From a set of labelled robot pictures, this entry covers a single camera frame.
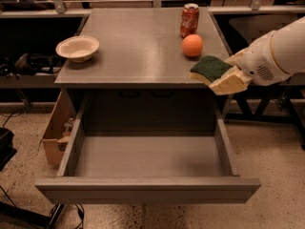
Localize cardboard box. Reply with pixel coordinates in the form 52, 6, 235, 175
41, 93, 74, 166

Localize grey open top drawer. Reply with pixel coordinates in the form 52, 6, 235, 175
33, 93, 261, 205

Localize white bowl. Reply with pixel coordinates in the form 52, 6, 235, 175
55, 35, 100, 63

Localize orange fruit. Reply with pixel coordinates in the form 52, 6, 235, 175
182, 34, 203, 57

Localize grey cabinet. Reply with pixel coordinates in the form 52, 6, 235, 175
56, 8, 224, 135

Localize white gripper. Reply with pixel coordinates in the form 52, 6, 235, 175
209, 31, 291, 95

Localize black floor cables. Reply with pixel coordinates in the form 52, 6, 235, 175
47, 203, 86, 229

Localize green and yellow sponge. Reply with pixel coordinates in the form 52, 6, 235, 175
189, 55, 233, 86

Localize black headset on shelf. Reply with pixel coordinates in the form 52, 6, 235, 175
0, 53, 61, 77

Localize red soda can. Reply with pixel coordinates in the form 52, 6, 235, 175
180, 3, 199, 38

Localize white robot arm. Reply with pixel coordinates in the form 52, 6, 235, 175
209, 17, 305, 95

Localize black case on floor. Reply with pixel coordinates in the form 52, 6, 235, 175
0, 127, 17, 171

